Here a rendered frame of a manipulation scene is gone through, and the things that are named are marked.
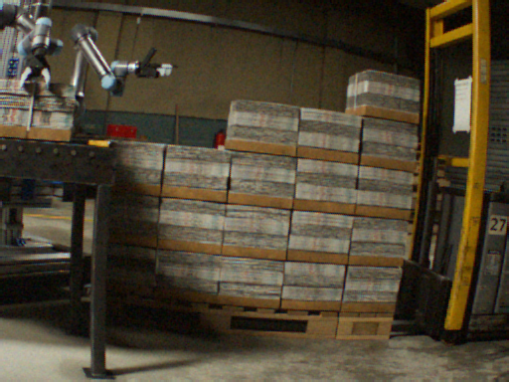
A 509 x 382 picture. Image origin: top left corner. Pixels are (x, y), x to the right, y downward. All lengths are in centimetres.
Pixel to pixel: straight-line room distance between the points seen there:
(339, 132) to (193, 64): 716
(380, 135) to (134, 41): 710
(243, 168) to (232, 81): 736
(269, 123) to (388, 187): 62
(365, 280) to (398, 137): 69
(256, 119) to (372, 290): 96
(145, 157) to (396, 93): 120
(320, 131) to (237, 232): 58
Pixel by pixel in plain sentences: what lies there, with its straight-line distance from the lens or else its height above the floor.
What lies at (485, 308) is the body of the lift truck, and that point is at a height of 19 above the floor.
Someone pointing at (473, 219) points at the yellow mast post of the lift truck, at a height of 65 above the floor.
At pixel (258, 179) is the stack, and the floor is 72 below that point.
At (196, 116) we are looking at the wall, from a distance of 995.
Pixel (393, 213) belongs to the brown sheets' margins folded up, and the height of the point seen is 63.
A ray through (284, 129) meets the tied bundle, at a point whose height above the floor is 95.
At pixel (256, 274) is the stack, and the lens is 291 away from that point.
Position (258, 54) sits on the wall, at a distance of 1041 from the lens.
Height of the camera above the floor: 82
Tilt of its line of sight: 3 degrees down
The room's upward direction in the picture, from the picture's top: 6 degrees clockwise
